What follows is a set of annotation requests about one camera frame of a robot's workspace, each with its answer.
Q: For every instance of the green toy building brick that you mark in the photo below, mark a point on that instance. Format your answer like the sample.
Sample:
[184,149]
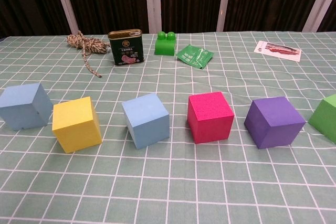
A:
[164,47]

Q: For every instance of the magenta foam cube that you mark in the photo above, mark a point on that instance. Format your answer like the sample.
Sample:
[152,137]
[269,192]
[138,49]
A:
[210,119]

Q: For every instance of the purple foam cube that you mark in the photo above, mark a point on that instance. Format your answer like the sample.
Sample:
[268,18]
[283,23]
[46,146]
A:
[273,124]

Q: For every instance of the light blue foam cube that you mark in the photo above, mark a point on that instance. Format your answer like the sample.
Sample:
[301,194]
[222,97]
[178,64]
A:
[147,121]
[21,111]

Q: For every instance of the green foil sachet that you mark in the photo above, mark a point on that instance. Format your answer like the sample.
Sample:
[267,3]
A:
[191,56]

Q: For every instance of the green checked tablecloth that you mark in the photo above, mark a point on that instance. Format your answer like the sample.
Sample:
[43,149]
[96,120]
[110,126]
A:
[168,182]

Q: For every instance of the yellow foam cube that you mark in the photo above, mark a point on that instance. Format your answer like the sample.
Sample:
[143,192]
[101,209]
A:
[76,127]

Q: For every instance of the dark green luncheon meat can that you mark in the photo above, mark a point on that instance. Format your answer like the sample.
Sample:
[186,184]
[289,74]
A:
[126,51]

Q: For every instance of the green foam cube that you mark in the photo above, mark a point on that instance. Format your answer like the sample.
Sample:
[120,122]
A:
[325,119]

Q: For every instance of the white metal frame post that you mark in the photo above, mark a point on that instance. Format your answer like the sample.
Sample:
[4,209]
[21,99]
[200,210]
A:
[224,3]
[320,1]
[155,3]
[65,6]

